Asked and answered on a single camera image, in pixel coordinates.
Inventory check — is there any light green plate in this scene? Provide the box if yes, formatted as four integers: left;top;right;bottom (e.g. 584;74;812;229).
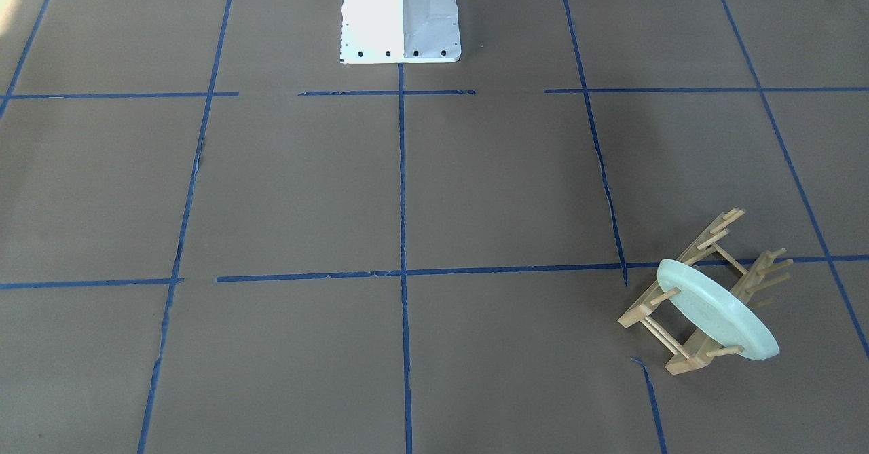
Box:
656;259;779;360

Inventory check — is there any wooden dish rack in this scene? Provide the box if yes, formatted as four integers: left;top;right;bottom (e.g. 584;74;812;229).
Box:
618;208;794;375

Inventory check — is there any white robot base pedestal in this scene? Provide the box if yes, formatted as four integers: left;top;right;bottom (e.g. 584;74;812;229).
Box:
339;0;462;64

